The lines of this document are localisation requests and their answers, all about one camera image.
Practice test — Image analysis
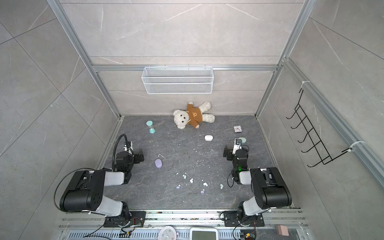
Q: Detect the purple earbud charging case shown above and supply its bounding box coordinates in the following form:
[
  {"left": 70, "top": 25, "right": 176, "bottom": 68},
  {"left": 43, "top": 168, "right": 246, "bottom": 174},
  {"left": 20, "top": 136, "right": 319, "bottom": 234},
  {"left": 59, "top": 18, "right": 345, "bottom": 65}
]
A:
[{"left": 155, "top": 159, "right": 163, "bottom": 169}]

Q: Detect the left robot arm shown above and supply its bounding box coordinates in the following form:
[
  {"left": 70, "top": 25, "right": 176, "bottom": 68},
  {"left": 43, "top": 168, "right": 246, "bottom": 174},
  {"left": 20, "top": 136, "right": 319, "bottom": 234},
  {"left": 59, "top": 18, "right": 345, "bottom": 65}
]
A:
[{"left": 59, "top": 149, "right": 144, "bottom": 217}]

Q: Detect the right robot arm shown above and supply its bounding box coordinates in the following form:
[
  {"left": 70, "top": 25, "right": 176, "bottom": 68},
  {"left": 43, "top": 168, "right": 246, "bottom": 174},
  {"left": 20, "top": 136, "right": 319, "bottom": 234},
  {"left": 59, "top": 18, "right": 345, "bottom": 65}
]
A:
[{"left": 223, "top": 145, "right": 292, "bottom": 220}]

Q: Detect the green earbud charging case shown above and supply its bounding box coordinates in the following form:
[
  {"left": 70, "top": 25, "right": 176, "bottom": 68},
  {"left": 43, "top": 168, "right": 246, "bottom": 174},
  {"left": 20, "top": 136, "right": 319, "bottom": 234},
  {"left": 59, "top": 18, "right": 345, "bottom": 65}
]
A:
[{"left": 239, "top": 137, "right": 247, "bottom": 144}]

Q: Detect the white earbud charging case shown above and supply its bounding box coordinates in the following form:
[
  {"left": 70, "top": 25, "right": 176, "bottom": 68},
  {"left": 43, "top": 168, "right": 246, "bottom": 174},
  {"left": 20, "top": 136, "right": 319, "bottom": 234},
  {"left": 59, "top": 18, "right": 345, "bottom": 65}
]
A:
[{"left": 204, "top": 135, "right": 214, "bottom": 142}]

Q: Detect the small square clock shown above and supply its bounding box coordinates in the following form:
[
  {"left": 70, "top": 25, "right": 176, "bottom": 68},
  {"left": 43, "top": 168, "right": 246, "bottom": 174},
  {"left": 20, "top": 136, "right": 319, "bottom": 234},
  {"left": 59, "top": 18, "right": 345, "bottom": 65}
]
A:
[{"left": 234, "top": 125, "right": 243, "bottom": 133}]

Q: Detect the white teddy bear brown shirt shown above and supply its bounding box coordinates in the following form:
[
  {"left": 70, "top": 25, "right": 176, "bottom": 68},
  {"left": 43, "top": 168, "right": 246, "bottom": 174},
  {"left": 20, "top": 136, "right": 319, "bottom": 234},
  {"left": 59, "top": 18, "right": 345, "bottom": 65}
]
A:
[{"left": 173, "top": 101, "right": 216, "bottom": 130}]

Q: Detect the pink block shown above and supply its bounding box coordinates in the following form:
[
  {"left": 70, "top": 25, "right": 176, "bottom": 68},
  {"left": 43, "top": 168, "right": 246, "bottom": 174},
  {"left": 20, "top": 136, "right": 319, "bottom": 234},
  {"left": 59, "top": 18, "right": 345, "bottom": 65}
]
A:
[{"left": 276, "top": 225, "right": 290, "bottom": 237}]

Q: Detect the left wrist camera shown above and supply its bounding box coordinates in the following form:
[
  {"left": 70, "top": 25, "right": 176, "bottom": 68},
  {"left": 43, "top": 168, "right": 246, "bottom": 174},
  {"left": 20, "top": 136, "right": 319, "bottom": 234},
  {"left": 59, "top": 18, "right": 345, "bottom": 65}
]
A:
[{"left": 124, "top": 141, "right": 134, "bottom": 155}]

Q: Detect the black corrugated cable hose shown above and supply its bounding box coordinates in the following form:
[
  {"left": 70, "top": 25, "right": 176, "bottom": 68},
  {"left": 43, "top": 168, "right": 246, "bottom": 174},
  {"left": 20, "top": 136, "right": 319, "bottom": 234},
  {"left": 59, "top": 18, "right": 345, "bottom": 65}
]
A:
[{"left": 111, "top": 133, "right": 129, "bottom": 172}]

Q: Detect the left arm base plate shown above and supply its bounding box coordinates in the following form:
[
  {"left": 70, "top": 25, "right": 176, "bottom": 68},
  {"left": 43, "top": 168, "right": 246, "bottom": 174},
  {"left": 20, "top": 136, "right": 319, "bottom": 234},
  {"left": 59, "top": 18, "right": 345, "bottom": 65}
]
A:
[{"left": 103, "top": 211, "right": 147, "bottom": 228}]

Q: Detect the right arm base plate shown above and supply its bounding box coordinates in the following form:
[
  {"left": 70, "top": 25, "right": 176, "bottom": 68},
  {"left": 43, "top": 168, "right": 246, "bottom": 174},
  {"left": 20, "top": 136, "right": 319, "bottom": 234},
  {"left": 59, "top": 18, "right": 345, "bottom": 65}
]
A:
[{"left": 219, "top": 211, "right": 265, "bottom": 227}]

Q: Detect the white wire mesh basket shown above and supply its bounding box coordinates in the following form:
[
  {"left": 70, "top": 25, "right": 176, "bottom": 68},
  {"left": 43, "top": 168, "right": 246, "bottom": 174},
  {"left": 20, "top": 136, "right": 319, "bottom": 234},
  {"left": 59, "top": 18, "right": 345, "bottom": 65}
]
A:
[{"left": 142, "top": 67, "right": 214, "bottom": 95}]

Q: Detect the black wall hook rack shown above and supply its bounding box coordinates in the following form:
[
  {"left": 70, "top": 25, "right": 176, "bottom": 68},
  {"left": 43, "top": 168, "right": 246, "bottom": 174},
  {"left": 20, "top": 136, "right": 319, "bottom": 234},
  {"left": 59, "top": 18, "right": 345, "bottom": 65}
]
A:
[{"left": 286, "top": 89, "right": 353, "bottom": 168}]

